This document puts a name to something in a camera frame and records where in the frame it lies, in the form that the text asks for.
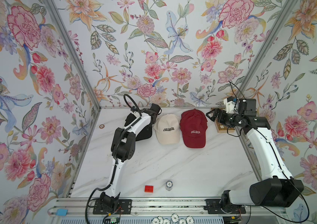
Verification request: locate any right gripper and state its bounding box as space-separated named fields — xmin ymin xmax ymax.
xmin=207 ymin=110 xmax=243 ymax=129

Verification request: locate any cream cap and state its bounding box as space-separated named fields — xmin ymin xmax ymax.
xmin=153 ymin=114 xmax=180 ymax=145

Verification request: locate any black cap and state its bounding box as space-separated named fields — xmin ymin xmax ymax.
xmin=124 ymin=114 xmax=152 ymax=141

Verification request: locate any red cap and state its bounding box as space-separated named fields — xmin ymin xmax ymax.
xmin=180 ymin=109 xmax=208 ymax=149

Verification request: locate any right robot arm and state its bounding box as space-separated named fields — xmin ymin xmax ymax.
xmin=206 ymin=97 xmax=304 ymax=214

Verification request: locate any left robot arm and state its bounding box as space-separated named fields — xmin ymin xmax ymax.
xmin=87 ymin=94 xmax=162 ymax=213

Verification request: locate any wooden chess board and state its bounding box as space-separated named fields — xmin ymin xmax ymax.
xmin=207 ymin=108 xmax=235 ymax=134

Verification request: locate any small glass jar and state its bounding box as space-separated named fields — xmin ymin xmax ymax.
xmin=165 ymin=181 xmax=173 ymax=191

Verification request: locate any red plastic block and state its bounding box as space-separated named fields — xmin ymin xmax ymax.
xmin=144 ymin=185 xmax=154 ymax=193

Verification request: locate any poker chips row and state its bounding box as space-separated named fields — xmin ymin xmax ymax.
xmin=150 ymin=213 xmax=195 ymax=224

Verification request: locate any blue sticky note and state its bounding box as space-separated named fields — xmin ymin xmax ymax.
xmin=56 ymin=209 xmax=68 ymax=217

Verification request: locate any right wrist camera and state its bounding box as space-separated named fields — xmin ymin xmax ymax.
xmin=223 ymin=97 xmax=237 ymax=114

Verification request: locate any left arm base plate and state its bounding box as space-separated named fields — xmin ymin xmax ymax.
xmin=92 ymin=199 xmax=132 ymax=215

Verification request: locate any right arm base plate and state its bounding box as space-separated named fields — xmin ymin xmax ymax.
xmin=204 ymin=198 xmax=247 ymax=215

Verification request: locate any aluminium front rail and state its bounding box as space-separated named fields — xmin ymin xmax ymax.
xmin=47 ymin=197 xmax=288 ymax=217

